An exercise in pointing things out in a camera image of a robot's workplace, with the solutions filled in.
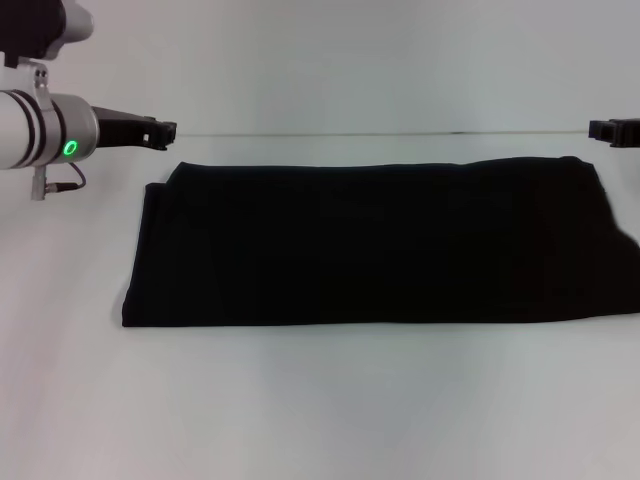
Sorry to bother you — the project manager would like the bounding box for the black t-shirt with FREE print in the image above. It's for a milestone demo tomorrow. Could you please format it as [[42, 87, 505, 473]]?
[[121, 155, 640, 329]]

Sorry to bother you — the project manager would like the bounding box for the left gripper cable with plug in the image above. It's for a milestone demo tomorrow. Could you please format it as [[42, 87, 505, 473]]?
[[30, 162, 89, 202]]

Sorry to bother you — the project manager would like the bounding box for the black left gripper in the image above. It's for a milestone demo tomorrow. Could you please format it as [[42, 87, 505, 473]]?
[[91, 104, 179, 153]]

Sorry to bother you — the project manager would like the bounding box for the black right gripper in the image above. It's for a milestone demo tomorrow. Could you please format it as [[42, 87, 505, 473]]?
[[587, 117, 640, 149]]

